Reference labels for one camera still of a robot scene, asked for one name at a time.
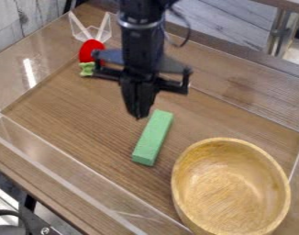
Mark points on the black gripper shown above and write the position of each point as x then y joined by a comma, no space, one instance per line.
144,70

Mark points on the green rectangular stick block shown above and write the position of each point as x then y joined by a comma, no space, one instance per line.
153,137

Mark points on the brown wooden bowl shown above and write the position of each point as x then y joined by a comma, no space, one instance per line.
230,188

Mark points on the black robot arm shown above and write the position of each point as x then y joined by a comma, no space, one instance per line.
144,14

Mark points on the red felt strawberry toy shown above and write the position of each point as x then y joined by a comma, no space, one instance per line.
87,62

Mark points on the clear acrylic corner bracket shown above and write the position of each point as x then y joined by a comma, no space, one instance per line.
82,33

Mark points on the clear acrylic front wall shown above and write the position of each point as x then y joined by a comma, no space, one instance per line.
69,153

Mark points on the metal frame in background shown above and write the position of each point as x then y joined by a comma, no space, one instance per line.
282,32

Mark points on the black table leg bracket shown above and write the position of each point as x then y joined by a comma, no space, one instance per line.
38,226

